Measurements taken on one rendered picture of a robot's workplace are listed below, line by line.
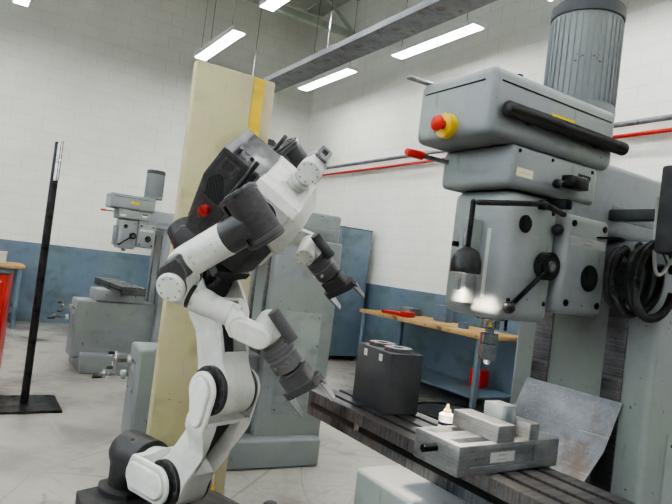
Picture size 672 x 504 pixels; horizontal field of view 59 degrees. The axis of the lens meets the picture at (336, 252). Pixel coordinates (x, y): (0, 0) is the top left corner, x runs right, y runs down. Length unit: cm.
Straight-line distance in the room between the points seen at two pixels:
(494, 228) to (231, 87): 191
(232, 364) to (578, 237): 101
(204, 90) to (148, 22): 792
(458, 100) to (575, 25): 48
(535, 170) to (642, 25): 548
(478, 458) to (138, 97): 961
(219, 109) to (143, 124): 750
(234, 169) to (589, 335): 111
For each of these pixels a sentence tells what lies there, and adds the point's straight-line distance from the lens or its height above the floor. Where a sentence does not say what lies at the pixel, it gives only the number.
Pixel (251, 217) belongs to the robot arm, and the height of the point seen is 148.
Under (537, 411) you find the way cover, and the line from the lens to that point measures 193.
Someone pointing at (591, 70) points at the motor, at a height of 200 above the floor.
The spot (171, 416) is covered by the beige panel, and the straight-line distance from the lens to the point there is 306.
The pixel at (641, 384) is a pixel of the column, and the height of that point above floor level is 118.
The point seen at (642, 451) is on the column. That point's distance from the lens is 181.
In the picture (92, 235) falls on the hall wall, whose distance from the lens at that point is 1023.
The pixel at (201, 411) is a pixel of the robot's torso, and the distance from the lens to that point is 174.
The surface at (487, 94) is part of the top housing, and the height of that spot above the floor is 182.
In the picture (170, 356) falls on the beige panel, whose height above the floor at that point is 87.
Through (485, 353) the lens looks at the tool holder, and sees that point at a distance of 158.
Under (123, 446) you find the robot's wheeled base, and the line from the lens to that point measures 214.
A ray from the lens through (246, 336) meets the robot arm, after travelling 154.
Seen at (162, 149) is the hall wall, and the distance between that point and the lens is 1055.
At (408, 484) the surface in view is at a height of 88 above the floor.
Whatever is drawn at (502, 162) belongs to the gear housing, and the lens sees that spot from 147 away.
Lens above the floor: 139
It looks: 1 degrees up
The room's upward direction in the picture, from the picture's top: 7 degrees clockwise
